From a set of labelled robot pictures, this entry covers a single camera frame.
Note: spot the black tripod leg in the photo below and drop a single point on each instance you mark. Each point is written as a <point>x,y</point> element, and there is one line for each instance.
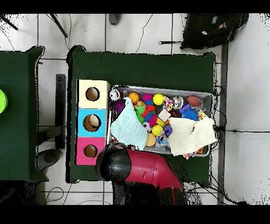
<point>59,26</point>
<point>9,22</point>

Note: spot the small orange basketball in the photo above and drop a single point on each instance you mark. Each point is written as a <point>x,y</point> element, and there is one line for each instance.
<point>133,97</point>

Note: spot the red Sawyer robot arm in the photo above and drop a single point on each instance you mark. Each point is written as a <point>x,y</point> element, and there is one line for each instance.
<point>147,167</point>

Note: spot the blue spiky ball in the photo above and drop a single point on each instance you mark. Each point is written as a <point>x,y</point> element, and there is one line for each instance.
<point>189,114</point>

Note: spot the mint waffle cloth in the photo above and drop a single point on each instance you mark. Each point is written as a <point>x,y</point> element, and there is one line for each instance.
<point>128,126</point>

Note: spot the crushed clear plastic bottle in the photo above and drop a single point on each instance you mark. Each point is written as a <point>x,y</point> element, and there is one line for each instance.
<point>161,142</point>

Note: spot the dark green table cloth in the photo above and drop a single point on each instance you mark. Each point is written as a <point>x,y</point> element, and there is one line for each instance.
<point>16,105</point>
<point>147,69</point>

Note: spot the lime green round object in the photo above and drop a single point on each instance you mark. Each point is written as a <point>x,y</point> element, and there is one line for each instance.
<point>2,101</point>

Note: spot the cream waffle cloth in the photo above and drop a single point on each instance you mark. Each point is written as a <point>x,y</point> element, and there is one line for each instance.
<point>185,135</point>

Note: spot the black backpack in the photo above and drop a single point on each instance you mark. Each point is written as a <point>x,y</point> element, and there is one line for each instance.
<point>211,31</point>

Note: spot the yellow ball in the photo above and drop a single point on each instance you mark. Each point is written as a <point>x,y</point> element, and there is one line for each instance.
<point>157,130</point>
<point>158,99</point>

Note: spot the wooden three-hole box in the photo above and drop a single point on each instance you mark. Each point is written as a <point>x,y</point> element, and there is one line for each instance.
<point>92,103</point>

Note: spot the black upright panel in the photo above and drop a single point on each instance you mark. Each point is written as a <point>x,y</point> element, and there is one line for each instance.
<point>60,105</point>

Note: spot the grey stand foot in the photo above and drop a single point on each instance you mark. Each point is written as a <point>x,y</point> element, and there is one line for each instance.
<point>48,158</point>

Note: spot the grey metal post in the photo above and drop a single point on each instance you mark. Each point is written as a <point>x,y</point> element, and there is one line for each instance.
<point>223,105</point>

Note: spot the person's grey shoe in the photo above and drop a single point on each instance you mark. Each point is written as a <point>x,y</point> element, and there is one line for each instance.
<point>115,18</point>

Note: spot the crushed red soda can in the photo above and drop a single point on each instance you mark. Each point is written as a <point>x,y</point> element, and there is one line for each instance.
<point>115,95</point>

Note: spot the small brown football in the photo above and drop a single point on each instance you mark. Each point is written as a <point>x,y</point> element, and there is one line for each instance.
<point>194,101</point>

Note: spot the yellow plush duck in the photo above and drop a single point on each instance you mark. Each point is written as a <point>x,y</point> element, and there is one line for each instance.
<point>201,115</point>

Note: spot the clear mesh bin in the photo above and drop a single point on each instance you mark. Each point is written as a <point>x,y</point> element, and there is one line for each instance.
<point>181,92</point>

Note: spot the plain wooden cube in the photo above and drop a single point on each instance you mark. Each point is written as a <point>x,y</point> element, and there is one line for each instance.
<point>164,115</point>

